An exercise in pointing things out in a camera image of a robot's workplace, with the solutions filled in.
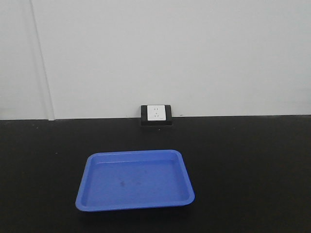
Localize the blue plastic tray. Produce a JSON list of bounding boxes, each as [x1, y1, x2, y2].
[[75, 150, 195, 212]]

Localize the white socket in black housing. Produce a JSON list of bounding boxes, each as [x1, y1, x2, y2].
[[140, 105, 172, 126]]

